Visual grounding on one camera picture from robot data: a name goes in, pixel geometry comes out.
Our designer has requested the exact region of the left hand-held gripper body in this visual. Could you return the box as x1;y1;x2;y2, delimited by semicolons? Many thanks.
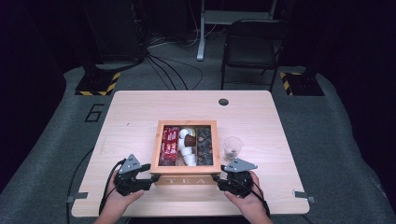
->
113;153;148;197

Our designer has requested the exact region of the black floor cable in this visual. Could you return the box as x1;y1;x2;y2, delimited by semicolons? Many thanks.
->
64;148;95;224

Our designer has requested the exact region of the grey table clamp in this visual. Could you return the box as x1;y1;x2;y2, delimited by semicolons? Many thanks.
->
292;189;316;204
65;191;90;203

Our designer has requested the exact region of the stack of red tea packets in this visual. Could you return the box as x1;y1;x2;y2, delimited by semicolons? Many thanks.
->
159;125;180;167

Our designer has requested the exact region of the bundle of black floor cables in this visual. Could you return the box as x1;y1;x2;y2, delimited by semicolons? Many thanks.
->
145;36;204;91

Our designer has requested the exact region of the white desk frame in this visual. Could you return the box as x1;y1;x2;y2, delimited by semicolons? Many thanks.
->
196;0;278;62

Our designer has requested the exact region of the wooden tea box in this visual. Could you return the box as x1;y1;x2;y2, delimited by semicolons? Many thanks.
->
149;119;222;187

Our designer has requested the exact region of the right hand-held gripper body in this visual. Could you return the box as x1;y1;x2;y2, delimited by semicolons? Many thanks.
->
223;158;259;199

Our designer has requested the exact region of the black stand base striped edge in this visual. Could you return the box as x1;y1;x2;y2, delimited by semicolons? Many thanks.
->
74;72;121;97
278;71;325;97

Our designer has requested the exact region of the person's right hand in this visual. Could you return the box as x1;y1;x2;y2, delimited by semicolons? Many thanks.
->
223;171;268;217

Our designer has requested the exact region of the person's left hand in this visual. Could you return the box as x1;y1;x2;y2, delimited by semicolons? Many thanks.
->
103;186;145;217

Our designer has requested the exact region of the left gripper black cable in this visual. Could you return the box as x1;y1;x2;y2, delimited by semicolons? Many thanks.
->
98;158;127;217

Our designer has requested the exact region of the clear plastic cup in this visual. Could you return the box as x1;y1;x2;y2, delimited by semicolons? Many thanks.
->
222;135;244;162

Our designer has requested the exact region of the black equipment cabinet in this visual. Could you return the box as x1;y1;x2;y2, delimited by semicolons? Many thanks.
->
82;0;148;63

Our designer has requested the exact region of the black folding chair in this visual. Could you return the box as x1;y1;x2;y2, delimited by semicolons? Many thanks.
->
219;19;292;92

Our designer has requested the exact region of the brown capsule cup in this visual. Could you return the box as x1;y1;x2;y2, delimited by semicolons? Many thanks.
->
184;134;198;147

